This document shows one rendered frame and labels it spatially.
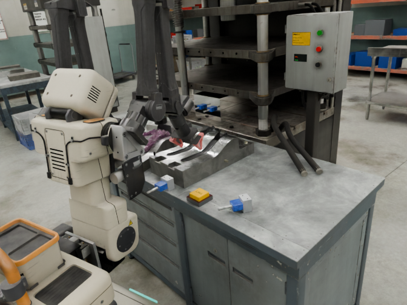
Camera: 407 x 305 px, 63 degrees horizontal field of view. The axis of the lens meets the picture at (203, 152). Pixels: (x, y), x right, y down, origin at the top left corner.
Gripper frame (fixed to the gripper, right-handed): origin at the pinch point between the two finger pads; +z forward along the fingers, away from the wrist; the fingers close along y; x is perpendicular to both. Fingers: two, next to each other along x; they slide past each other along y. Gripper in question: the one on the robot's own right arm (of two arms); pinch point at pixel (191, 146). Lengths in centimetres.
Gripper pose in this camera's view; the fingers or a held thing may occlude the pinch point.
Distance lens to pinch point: 143.4
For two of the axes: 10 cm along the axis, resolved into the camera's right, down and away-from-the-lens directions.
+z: 3.0, 6.4, 7.0
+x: -4.2, 7.5, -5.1
